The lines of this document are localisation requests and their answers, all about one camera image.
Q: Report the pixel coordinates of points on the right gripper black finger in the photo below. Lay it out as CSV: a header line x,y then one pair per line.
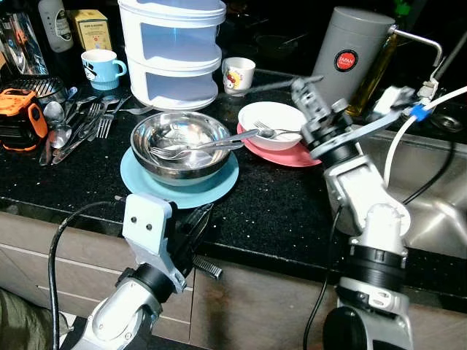
x,y
303,93
321,98

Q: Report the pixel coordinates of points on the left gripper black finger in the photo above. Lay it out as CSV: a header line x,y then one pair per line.
x,y
186,230
204,222

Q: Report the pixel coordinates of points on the stainless steel bowl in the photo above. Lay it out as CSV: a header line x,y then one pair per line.
x,y
182,173

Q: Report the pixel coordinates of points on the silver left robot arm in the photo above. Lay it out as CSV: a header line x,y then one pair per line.
x,y
117,317

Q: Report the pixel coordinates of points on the white bowl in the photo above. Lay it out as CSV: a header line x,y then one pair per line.
x,y
281,113

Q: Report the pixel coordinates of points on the light blue plate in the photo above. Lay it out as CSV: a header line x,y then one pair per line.
x,y
182,198

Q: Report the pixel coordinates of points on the pink plate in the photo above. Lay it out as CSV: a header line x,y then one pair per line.
x,y
288,158

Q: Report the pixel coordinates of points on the black pan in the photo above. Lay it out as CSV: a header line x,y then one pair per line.
x,y
281,45

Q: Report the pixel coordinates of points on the white printed mug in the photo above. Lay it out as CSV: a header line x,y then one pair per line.
x,y
244,84

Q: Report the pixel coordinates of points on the yellow oil bottle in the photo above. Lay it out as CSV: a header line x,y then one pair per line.
x,y
379,73

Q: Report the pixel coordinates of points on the grey cylinder canister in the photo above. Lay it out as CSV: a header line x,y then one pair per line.
x,y
350,36

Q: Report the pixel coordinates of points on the grey cabinet door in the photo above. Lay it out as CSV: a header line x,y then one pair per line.
x,y
445,332
255,313

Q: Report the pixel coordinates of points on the grey cabinet drawer front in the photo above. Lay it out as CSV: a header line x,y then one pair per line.
x,y
25,266
87,246

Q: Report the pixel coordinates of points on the steel faucet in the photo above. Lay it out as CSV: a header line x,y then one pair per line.
x,y
419,36

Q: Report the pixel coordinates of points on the white tiered food container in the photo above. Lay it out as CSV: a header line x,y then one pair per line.
x,y
171,91

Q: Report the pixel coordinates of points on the stainless steel sink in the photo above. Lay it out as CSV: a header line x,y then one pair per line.
x,y
438,219

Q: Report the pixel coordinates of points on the blue printed mug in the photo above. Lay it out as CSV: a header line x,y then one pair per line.
x,y
98,80

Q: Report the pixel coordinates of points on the olive green cloth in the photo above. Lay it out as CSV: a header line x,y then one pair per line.
x,y
22,321

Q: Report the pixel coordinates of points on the orange black tool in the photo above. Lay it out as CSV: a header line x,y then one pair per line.
x,y
22,102

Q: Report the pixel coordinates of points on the yellow carton box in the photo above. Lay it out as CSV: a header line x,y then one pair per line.
x,y
91,29

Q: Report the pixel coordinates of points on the bottle with white label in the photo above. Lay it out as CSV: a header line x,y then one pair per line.
x,y
55,25

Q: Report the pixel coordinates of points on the shiny steel jug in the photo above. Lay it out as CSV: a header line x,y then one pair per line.
x,y
22,44

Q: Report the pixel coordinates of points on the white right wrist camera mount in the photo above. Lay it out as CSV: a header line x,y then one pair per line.
x,y
357,130

